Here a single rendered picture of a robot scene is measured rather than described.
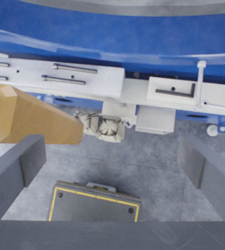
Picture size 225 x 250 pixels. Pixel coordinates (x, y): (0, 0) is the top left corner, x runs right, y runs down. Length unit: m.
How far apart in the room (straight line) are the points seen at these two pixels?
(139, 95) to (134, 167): 0.87
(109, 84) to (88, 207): 0.95
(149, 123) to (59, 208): 0.94
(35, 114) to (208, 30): 0.73
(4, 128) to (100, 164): 1.51
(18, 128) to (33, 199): 1.77
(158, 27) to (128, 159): 1.17
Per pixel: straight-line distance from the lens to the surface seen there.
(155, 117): 1.19
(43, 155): 0.17
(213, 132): 1.81
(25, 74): 1.04
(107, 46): 0.82
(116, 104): 1.13
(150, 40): 0.82
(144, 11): 0.59
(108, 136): 0.84
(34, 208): 2.01
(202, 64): 0.81
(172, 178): 1.74
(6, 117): 0.23
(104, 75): 0.89
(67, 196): 1.49
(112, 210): 1.44
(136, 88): 0.99
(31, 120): 0.27
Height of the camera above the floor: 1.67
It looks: 81 degrees down
